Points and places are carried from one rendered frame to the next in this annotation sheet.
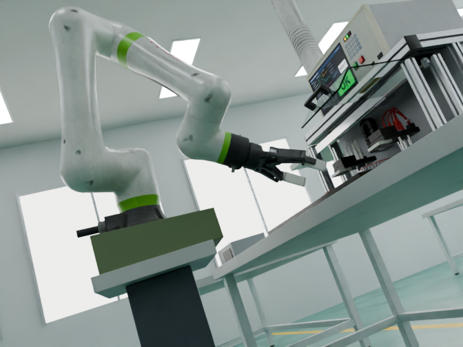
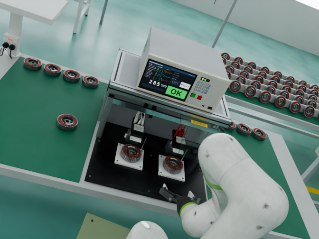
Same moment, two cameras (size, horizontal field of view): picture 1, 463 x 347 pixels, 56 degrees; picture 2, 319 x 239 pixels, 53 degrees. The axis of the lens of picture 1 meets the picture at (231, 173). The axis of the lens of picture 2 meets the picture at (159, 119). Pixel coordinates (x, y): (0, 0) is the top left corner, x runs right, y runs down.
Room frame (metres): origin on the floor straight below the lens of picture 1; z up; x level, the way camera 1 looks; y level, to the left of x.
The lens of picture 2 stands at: (1.28, 0.93, 1.94)
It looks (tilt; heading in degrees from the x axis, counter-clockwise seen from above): 34 degrees down; 279
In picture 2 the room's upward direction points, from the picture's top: 24 degrees clockwise
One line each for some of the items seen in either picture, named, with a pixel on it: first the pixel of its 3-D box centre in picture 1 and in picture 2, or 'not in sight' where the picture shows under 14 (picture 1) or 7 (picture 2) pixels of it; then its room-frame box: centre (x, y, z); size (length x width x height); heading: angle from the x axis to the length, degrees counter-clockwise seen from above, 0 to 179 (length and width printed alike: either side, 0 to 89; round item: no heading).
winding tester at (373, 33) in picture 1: (383, 61); (181, 68); (1.54, -0.68, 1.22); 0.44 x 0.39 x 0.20; 22
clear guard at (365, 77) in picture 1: (359, 93); (200, 136); (1.26, -0.45, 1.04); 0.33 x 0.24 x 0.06; 112
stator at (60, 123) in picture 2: not in sight; (67, 122); (1.94, -0.33, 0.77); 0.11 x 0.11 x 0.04
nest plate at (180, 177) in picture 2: not in sight; (171, 167); (1.32, -0.42, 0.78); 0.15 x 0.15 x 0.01; 22
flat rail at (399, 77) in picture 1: (353, 118); (166, 116); (1.47, -0.47, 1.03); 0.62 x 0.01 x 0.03; 22
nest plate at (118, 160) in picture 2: not in sight; (129, 156); (1.54, -0.33, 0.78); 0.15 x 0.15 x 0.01; 22
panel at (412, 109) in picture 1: (400, 136); (160, 115); (1.52, -0.61, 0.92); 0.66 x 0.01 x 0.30; 22
